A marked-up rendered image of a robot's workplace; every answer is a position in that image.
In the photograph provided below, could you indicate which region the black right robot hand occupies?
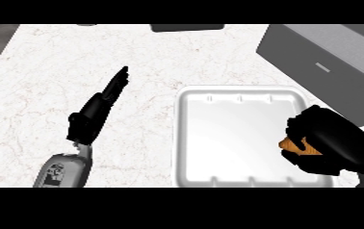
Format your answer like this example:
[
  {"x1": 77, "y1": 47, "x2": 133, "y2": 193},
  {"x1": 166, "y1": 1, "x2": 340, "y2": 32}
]
[{"x1": 278, "y1": 104, "x2": 364, "y2": 177}]

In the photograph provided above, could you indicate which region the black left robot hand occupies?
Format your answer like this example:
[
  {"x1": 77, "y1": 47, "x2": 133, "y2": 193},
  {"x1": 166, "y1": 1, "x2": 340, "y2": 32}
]
[{"x1": 65, "y1": 65, "x2": 130, "y2": 146}]

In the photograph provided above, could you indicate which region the golden brown croissant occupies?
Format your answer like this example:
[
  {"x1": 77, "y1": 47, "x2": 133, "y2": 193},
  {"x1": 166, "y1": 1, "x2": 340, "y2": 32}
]
[{"x1": 277, "y1": 136, "x2": 324, "y2": 157}]

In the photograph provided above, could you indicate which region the white foam tray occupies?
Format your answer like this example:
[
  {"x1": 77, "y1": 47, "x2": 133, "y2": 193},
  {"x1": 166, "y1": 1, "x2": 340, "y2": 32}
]
[{"x1": 170, "y1": 85, "x2": 336, "y2": 189}]

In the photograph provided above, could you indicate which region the large grey box appliance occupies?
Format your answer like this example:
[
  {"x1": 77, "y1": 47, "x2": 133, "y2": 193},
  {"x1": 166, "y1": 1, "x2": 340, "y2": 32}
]
[{"x1": 255, "y1": 24, "x2": 364, "y2": 128}]

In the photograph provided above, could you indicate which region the dark grey flat object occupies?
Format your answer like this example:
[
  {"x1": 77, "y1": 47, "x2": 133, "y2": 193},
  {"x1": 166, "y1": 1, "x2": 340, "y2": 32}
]
[{"x1": 149, "y1": 24, "x2": 226, "y2": 33}]

